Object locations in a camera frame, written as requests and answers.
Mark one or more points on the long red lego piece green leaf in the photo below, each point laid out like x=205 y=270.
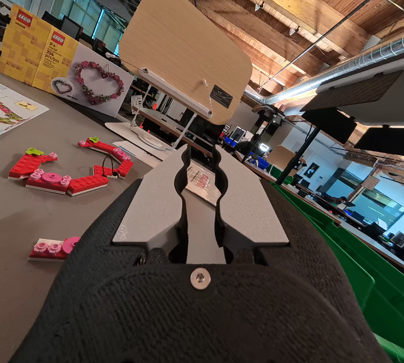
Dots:
x=104 y=147

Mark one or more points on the silver ventilation duct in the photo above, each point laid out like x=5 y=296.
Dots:
x=331 y=72

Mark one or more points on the white ceiling spotlight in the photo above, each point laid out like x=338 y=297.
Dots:
x=258 y=6
x=293 y=31

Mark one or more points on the green plastic bin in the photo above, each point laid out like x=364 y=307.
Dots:
x=363 y=274

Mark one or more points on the lego instruction booklet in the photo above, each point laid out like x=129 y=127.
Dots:
x=19 y=107

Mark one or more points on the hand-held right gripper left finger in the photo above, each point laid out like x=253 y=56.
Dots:
x=148 y=208

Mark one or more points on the yellow lego set box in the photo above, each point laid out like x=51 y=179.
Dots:
x=28 y=53

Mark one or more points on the black panel pole stand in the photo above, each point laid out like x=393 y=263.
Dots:
x=331 y=120

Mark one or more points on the black lego loop piece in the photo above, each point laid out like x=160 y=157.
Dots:
x=113 y=173

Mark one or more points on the red lego piece large pink flower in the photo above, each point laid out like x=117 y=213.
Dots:
x=82 y=183

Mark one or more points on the white paper sheet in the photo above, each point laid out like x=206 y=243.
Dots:
x=139 y=153

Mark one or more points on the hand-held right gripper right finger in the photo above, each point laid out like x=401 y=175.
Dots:
x=252 y=211

